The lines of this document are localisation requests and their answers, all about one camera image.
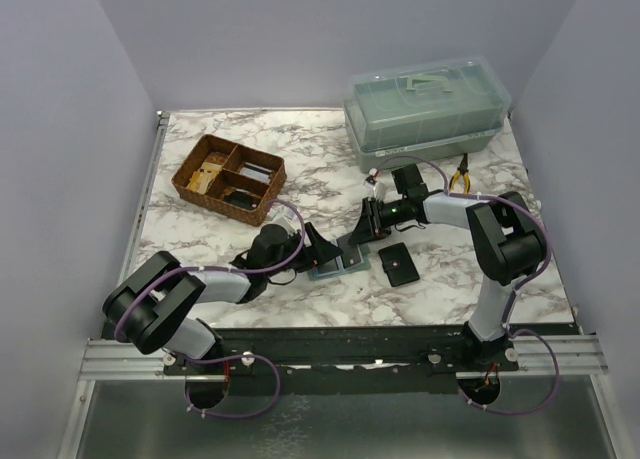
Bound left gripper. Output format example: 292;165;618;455
266;223;342;279

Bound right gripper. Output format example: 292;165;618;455
348;197;409;246

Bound green card holder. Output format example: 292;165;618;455
308;234;371;281

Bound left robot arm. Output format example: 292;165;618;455
102;223;342;374

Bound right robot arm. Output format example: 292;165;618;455
349;164;551;371

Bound dark card right pocket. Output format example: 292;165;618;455
337;235;363;270

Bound black card holder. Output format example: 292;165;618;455
378;243;420;287

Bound woven brown basket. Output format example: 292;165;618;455
171;134;286;226

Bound translucent green storage box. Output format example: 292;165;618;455
343;56;511;173

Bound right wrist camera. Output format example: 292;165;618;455
363;172;386;200

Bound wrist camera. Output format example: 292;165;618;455
363;172;386;200
272;207;299;235

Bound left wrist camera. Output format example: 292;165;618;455
272;207;299;235

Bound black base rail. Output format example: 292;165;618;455
102;323;584;398

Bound yellow handled pliers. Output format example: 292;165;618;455
449;153;471;194

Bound aluminium frame rail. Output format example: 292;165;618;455
116;111;171;286

